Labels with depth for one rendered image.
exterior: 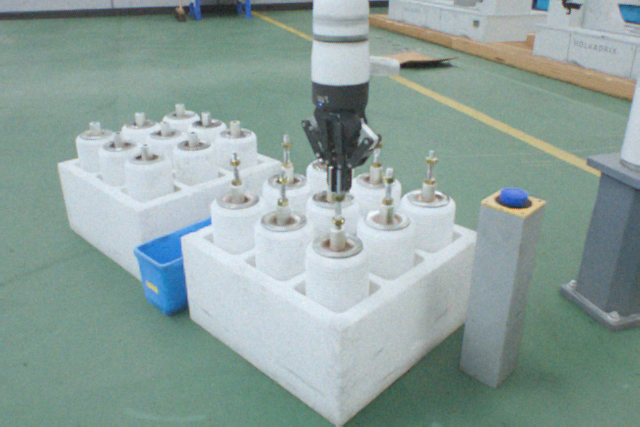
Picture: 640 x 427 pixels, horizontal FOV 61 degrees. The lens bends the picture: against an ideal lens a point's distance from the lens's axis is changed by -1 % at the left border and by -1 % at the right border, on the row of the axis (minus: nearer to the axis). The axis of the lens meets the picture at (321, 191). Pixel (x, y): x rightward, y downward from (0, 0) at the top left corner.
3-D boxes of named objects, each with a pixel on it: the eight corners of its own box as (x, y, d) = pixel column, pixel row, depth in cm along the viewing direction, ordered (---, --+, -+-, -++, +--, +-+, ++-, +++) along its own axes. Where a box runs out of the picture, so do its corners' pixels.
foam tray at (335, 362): (328, 248, 132) (328, 178, 125) (473, 315, 107) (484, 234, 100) (189, 318, 107) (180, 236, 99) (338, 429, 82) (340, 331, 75)
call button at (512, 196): (506, 196, 84) (508, 184, 83) (531, 204, 81) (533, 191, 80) (493, 204, 81) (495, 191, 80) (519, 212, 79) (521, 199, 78)
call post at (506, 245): (479, 350, 98) (502, 190, 86) (516, 368, 94) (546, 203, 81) (458, 369, 93) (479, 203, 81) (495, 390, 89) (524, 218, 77)
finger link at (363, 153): (365, 135, 70) (342, 160, 74) (373, 147, 69) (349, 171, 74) (379, 131, 72) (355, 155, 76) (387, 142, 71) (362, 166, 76)
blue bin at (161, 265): (250, 247, 133) (248, 201, 128) (282, 263, 126) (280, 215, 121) (138, 299, 113) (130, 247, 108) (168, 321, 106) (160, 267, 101)
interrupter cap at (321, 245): (330, 266, 77) (330, 261, 77) (302, 244, 83) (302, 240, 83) (373, 251, 81) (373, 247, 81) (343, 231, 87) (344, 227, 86)
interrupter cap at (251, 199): (224, 214, 92) (223, 210, 92) (211, 198, 98) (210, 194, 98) (266, 206, 95) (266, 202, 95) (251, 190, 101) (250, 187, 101)
